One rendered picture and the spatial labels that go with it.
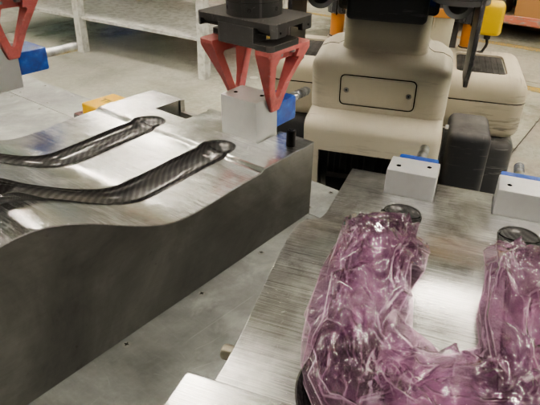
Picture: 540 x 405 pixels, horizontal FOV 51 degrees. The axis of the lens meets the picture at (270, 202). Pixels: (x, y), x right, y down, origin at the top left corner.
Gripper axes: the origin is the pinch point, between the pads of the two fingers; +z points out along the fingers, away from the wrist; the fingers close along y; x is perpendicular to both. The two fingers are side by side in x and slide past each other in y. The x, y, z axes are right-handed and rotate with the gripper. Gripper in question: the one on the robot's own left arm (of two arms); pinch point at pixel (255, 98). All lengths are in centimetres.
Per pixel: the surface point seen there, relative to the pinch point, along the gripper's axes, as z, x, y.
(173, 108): 4.5, 0.0, -13.4
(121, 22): 72, 203, -290
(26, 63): -1.3, -10.7, -26.9
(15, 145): 3.5, -19.5, -16.6
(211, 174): 3.8, -10.8, 3.5
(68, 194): 2.1, -23.3, -1.2
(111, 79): 97, 168, -262
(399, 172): 4.8, 2.7, 16.7
